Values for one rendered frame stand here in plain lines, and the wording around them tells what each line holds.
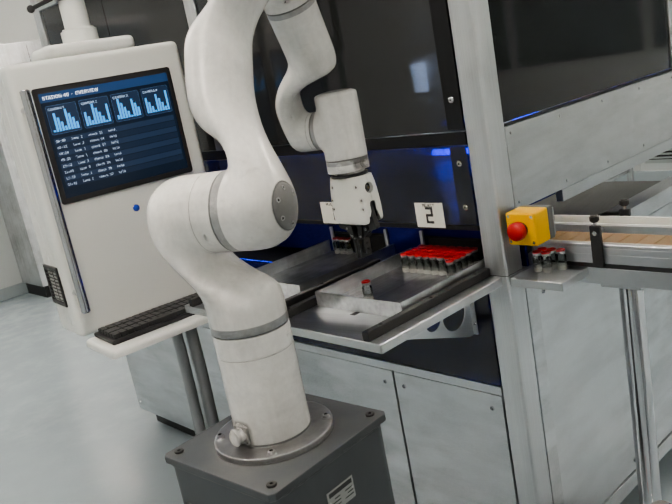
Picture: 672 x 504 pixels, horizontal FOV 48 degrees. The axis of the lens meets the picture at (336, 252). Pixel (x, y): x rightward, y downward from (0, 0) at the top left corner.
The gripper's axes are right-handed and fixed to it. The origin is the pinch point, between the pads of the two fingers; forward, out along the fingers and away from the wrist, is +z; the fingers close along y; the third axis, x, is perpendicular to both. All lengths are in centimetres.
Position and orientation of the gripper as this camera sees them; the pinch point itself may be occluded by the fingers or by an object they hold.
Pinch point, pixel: (362, 247)
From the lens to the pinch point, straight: 153.5
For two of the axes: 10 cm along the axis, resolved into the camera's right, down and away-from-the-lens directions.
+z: 1.8, 9.5, 2.4
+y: -6.8, -0.5, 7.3
